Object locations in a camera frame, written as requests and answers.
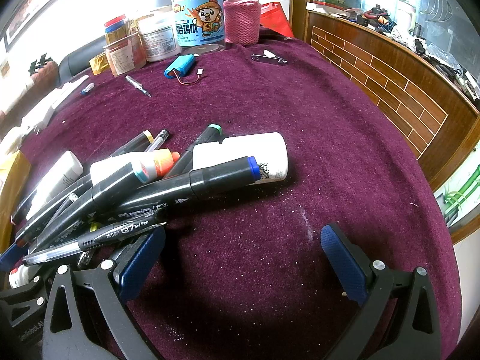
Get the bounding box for black leather sofa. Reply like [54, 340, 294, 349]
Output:
[56, 37, 106, 87]

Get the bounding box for black marker green cap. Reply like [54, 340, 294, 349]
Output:
[163, 123, 225, 179]

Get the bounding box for white plastic bottle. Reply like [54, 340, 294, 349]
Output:
[192, 132, 289, 184]

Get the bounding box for nail clipper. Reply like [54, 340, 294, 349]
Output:
[250, 49, 288, 66]

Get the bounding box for silver pen on cloth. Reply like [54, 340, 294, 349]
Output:
[125, 75, 151, 98]

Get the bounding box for white tube orange cap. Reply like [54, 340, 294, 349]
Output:
[90, 149, 180, 185]

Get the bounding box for red box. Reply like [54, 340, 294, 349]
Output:
[259, 2, 295, 39]

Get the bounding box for clear jar orange contents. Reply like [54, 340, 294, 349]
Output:
[103, 33, 146, 77]

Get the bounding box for black marker blue cap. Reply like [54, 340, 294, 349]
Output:
[28, 157, 260, 255]

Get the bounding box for pink knit sleeve flask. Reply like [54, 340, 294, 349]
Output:
[224, 0, 261, 46]

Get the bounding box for wooden brick pattern counter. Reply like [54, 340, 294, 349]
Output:
[304, 10, 479, 190]

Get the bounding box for blue battery pack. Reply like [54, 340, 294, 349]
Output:
[163, 54, 203, 86]

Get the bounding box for black gel pen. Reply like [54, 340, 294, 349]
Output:
[23, 216, 162, 267]

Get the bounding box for white plastic jar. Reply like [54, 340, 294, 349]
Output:
[137, 10, 181, 62]

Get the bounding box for purple velvet table cloth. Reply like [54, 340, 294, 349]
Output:
[22, 32, 461, 359]

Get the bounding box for blue cartoon label jar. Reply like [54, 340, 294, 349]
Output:
[173, 0, 225, 55]

